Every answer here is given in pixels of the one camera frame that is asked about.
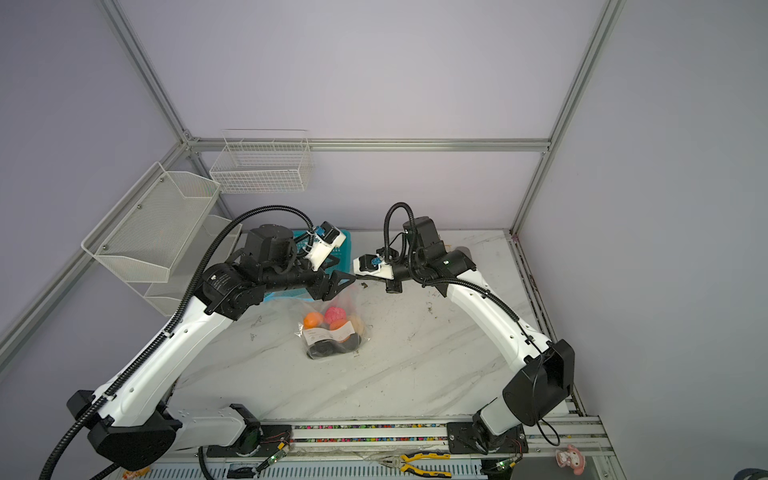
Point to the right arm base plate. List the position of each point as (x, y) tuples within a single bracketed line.
[(470, 438)]

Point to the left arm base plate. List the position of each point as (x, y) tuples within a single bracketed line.
[(270, 441)]

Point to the white mesh shelf upper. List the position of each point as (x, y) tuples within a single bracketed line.
[(144, 236)]

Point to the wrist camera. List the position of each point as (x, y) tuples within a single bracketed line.
[(371, 263), (322, 244)]

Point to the white mesh shelf lower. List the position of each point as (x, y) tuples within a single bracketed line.
[(165, 297)]

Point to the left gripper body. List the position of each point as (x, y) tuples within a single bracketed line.
[(296, 274)]

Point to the white wire basket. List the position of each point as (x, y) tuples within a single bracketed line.
[(262, 161)]

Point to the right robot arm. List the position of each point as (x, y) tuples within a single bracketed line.
[(542, 369)]

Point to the pink toy figure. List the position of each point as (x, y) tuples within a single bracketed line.
[(571, 457)]

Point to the teal plastic basket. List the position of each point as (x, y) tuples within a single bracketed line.
[(323, 269)]

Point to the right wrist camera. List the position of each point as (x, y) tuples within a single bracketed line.
[(371, 263)]

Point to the red orange toy fruit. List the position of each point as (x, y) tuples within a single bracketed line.
[(338, 324)]

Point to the clear zip bag blue zipper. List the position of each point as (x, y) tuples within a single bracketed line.
[(348, 299)]

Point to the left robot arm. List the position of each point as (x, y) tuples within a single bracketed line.
[(127, 418)]

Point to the grey oval stone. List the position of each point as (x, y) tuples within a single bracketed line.
[(465, 250)]

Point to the yellow handled pliers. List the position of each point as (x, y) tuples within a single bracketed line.
[(410, 463)]

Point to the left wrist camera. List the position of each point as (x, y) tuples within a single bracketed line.
[(322, 244)]

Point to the pink toy fruit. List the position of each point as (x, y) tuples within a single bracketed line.
[(334, 313)]

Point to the white mesh shelf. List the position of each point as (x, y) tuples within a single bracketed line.
[(165, 297), (144, 236)]

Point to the black toy avocado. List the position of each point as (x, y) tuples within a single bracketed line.
[(329, 347)]

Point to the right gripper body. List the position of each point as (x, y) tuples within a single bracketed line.
[(404, 265)]

